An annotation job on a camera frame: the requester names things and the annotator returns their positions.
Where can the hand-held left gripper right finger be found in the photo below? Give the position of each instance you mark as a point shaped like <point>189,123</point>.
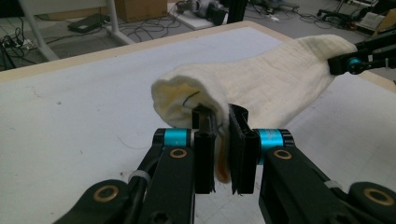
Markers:
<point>244,155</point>

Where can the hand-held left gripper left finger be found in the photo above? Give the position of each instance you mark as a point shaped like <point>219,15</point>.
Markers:
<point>204,155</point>

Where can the cream egg-print cloth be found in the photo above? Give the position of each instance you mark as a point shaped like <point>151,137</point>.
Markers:
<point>264,84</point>

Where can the white paper box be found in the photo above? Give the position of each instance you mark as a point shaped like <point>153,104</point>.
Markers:
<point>370,21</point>

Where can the cardboard piece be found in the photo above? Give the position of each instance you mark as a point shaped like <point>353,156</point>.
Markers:
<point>387,21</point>

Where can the white grid mat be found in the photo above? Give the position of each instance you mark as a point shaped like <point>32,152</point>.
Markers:
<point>77,109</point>

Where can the white floor board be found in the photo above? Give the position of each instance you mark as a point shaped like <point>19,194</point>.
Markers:
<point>190,20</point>

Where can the large cardboard box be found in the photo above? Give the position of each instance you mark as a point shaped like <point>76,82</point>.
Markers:
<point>140,9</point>

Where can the black laptop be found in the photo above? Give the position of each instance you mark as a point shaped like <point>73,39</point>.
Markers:
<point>87,25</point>

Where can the black metal frame stand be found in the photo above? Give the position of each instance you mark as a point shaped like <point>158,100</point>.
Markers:
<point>236,11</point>

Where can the white desk frame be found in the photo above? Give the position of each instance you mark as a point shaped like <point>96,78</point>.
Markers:
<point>37,34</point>

